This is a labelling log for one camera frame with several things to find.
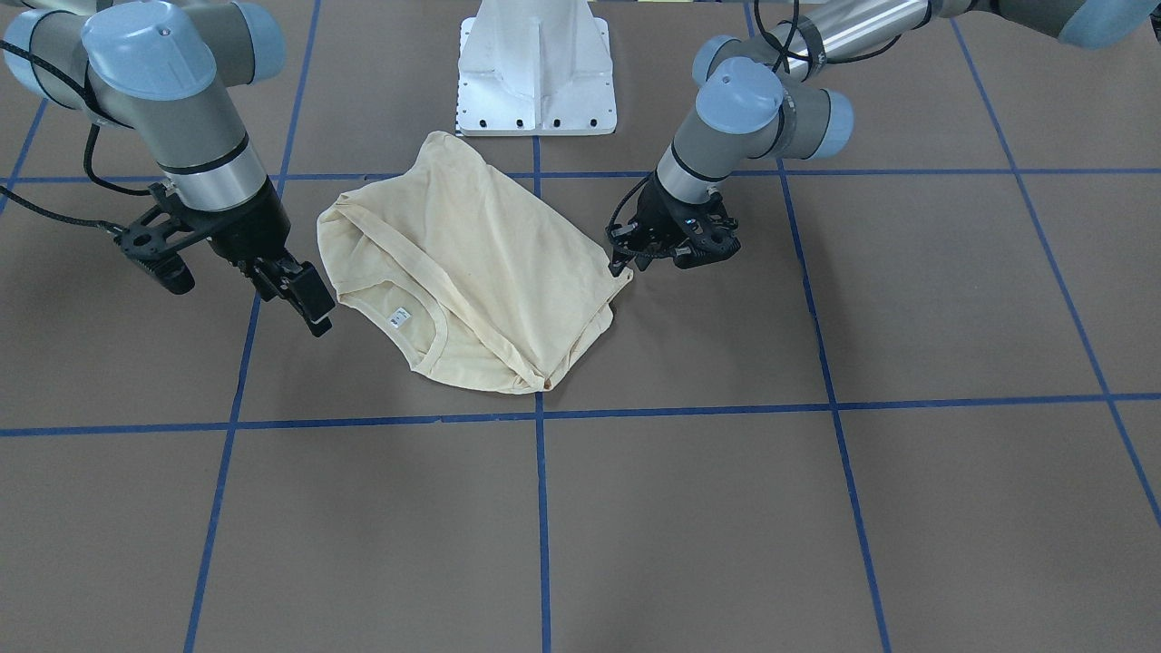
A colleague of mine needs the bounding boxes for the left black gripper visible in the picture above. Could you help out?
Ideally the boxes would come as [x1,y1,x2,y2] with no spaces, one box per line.
[607,172,717,278]

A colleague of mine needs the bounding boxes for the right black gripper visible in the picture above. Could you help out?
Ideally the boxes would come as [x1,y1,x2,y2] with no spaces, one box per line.
[209,180,336,337]

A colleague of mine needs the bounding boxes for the yellow long-sleeve printed shirt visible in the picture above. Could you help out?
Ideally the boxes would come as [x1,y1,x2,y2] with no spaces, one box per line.
[317,132,630,395]

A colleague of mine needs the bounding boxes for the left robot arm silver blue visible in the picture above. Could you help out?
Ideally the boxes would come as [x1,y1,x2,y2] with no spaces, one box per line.
[605,1,1158,277]

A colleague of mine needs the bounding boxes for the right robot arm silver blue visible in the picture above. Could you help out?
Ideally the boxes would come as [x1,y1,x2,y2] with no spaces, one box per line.
[3,1,336,336]

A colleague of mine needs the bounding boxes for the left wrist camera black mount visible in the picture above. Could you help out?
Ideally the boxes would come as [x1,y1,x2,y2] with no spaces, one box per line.
[673,198,741,270]

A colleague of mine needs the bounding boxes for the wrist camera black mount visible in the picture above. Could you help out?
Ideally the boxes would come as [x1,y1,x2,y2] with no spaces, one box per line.
[113,182,215,295]
[673,198,741,270]

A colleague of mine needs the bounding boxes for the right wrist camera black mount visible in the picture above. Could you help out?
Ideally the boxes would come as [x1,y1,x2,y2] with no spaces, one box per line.
[113,182,215,295]

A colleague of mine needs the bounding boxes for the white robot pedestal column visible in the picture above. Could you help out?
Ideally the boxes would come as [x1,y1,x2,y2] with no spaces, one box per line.
[455,1,618,137]

